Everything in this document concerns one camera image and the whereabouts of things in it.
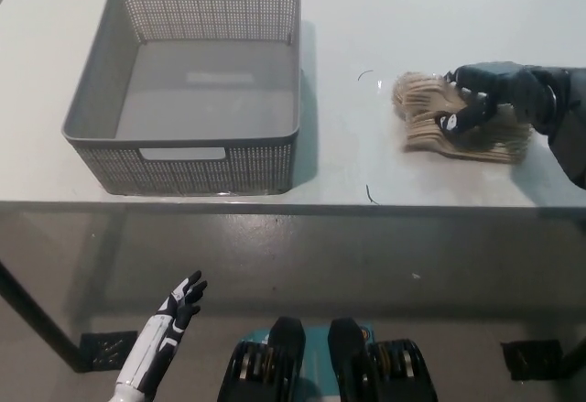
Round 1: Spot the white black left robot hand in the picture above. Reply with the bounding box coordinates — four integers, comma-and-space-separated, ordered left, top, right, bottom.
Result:
114, 269, 209, 393

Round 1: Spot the clear bag of wooden cutlery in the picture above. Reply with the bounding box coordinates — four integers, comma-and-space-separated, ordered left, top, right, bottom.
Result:
391, 71, 535, 165

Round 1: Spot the grey perforated plastic basket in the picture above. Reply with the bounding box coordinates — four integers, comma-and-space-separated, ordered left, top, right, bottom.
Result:
60, 0, 302, 196

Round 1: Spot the black table leg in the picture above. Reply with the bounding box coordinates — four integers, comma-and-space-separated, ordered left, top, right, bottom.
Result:
560, 336, 586, 380
0, 257, 92, 374

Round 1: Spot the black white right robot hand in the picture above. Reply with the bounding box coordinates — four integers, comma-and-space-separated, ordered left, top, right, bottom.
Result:
434, 60, 559, 137

